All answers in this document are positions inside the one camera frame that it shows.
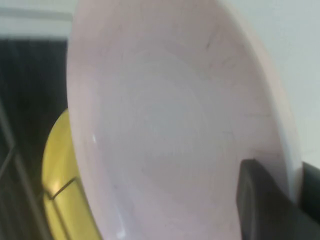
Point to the pink plate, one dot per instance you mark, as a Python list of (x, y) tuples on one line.
[(162, 112)]

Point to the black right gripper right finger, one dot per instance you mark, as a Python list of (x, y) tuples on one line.
[(311, 200)]

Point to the yellow plate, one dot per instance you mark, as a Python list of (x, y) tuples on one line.
[(65, 212)]

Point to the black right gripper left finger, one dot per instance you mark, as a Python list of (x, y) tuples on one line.
[(265, 205)]

